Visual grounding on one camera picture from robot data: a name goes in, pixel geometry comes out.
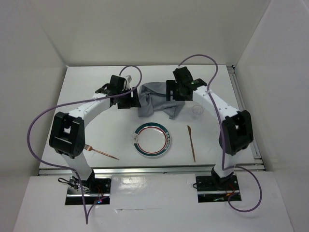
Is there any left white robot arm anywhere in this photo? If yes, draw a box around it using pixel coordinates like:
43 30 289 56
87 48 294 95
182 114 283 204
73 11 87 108
49 75 140 193

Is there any clear plastic cup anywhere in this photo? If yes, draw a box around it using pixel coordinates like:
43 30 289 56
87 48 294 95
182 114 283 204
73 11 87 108
191 105 204 120

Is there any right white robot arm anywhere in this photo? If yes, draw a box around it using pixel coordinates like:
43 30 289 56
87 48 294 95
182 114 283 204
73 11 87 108
166 67 253 190

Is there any aluminium rail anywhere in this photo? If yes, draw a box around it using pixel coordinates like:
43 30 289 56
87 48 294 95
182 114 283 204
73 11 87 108
38 164 266 176
226 65 265 171

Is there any grey cloth napkin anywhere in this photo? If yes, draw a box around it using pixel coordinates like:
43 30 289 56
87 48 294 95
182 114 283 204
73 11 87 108
138 82 185 119

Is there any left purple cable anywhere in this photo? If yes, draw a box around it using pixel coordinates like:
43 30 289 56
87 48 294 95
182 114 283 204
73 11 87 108
27 65 142 225

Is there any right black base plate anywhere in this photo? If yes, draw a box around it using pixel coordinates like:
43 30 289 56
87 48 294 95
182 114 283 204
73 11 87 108
192 175 242 203

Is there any aluminium rail front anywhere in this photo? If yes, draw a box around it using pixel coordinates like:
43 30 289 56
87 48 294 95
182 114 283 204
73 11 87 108
38 164 266 176

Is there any copper fork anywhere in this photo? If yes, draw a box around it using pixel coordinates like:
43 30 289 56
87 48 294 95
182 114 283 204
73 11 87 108
84 144 119 160

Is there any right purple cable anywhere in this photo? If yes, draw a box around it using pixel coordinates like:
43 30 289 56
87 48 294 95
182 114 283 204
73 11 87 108
178 54 263 213

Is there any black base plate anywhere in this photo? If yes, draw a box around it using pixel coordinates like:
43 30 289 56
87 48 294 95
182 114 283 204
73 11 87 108
192 175 242 203
58 176 112 205

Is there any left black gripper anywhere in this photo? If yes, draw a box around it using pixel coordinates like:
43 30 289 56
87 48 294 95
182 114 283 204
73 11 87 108
116 87 140 109

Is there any copper knife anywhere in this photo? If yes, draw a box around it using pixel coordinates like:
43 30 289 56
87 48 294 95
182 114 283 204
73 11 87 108
187 125 196 163

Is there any white plate green red rim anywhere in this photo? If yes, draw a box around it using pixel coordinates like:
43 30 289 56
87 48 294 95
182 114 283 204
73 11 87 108
132 122 171 159

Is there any aluminium rail right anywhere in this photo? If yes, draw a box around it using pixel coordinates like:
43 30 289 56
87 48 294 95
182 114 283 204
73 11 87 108
226 65 265 171

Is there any purple cable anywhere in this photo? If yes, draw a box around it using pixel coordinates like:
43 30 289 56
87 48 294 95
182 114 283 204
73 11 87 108
27 65 142 225
178 54 263 213

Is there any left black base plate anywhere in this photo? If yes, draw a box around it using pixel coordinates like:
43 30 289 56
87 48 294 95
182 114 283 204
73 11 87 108
58 176 112 205

